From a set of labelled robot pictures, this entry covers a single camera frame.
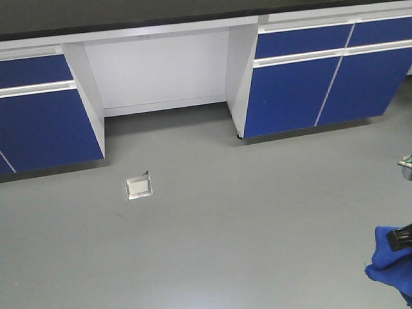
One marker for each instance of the left blue cabinet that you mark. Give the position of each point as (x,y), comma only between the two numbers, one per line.
(51,110)

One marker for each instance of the silver floor outlet box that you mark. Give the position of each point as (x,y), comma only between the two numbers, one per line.
(139,186)

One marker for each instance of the blue microfiber cloth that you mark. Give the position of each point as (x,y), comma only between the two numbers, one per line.
(389,267)

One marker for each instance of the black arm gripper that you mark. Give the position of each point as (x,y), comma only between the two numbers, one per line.
(401,238)

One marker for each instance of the blue cabinet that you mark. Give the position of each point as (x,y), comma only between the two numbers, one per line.
(51,110)
(316,68)

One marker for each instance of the right blue cabinet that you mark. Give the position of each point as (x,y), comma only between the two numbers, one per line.
(316,68)

